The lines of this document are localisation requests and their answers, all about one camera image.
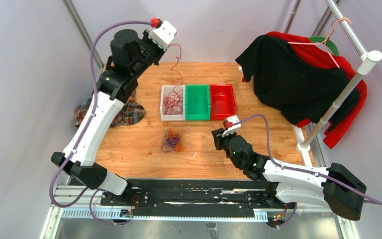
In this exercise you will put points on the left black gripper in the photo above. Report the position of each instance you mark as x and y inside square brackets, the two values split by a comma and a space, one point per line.
[146, 39]

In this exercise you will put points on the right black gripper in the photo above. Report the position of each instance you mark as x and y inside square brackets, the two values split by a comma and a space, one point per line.
[219, 139]

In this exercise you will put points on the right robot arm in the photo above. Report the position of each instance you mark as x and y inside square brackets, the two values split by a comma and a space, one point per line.
[331, 187]

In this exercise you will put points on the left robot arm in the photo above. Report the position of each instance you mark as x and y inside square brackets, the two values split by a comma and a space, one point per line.
[130, 57]

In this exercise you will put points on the red plastic bin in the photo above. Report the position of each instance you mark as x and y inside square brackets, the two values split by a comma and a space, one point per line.
[222, 101]

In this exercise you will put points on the green plastic bin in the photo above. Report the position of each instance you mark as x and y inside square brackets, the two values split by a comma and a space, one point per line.
[197, 102]

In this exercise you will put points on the white plastic bin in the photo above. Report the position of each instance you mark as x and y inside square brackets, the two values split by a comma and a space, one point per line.
[172, 105]

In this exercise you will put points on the plaid flannel shirt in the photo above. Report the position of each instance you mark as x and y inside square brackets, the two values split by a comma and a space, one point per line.
[131, 113]

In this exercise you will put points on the black shirt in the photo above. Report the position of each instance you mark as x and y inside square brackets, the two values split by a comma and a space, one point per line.
[301, 81]

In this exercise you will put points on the green hanger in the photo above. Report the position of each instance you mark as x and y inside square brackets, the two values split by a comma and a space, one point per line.
[330, 45]

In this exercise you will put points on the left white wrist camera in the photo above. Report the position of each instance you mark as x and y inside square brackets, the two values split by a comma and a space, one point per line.
[163, 35]

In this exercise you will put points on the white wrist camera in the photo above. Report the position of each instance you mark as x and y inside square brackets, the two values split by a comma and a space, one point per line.
[231, 124]
[163, 35]

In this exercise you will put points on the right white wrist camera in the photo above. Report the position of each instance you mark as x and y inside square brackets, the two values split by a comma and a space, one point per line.
[231, 124]

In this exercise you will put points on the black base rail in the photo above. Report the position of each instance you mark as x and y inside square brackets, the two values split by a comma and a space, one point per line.
[197, 198]

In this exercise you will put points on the pink wire hanger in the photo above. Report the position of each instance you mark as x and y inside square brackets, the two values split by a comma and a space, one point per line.
[325, 40]

